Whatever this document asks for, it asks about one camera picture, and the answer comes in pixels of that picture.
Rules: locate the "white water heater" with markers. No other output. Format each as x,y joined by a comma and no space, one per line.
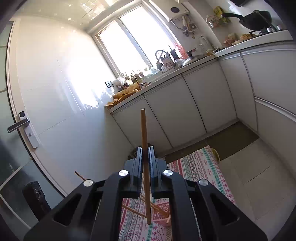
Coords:
175,10

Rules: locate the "group of wooden chopsticks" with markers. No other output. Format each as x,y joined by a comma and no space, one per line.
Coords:
159,209

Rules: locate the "light bamboo chopstick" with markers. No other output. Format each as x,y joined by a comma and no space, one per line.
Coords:
144,129

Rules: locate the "white electric kettle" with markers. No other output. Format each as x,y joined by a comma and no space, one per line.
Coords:
204,44

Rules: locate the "yellow paper bag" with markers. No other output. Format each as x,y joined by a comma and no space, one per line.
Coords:
127,91

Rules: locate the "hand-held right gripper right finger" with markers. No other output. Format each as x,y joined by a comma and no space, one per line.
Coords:
151,166

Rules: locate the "steel pot lid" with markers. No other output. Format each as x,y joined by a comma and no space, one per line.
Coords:
193,59

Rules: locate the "black wok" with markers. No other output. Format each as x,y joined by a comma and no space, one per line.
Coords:
256,19

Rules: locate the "wall rack with packets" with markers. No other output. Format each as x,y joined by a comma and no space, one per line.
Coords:
218,16

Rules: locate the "white cabinet under window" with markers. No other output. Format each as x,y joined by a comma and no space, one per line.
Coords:
175,109

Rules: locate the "curved sink faucet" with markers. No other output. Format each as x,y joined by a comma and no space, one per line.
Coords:
158,52

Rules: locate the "frosted glass door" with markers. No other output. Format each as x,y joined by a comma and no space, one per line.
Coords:
11,162

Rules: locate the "red bottle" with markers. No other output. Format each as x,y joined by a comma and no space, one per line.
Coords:
182,52

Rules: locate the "black knife block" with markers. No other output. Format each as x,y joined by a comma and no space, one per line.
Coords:
173,53

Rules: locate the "kitchen window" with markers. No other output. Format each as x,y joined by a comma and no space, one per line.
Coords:
129,46

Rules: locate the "white cabinet with drawers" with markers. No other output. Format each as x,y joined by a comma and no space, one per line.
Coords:
272,81

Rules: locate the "countertop utensil holder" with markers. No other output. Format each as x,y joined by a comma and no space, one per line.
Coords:
167,63

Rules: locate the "pink plastic lattice basket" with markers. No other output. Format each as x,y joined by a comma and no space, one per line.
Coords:
165,221

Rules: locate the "brown floor mat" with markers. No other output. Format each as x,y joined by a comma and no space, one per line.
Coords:
231,141

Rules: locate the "patterned striped tablecloth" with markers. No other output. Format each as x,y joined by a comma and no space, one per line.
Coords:
196,166

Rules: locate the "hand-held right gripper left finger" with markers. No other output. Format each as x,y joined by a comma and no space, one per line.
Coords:
139,166

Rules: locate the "dark rectangular object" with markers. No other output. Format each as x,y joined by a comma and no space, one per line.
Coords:
35,199

